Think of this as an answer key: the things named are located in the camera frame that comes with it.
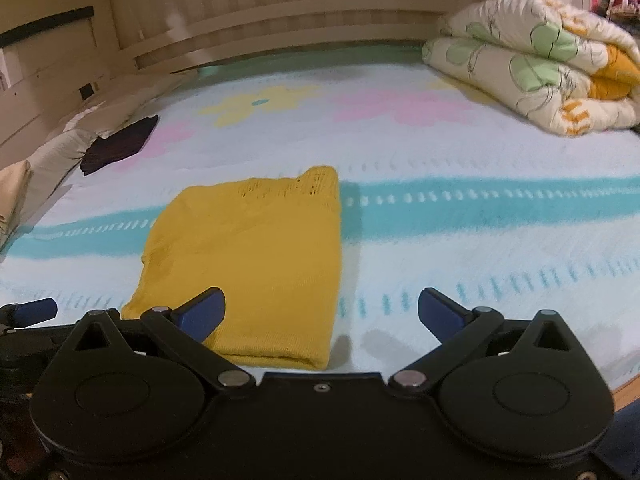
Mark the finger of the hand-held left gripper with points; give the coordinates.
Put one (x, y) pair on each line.
(35, 310)

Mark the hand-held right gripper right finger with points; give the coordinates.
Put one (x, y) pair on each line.
(440, 312)

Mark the black wall socket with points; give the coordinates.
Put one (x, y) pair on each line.
(86, 92)

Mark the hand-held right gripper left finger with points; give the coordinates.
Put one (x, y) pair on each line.
(205, 312)

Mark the green mattress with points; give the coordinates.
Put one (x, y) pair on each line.
(310, 55)

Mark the tan pillow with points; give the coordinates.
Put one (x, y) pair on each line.
(12, 200)

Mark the floral rolled quilt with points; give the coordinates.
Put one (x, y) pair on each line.
(545, 60)

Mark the yellow knit sweater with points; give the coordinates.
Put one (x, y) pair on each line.
(250, 250)

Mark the black wall strip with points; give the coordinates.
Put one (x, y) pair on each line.
(45, 25)

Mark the dark red-striped folded garment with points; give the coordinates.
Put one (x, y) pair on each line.
(117, 145)

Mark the wooden bed frame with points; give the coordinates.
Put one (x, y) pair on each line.
(300, 5)

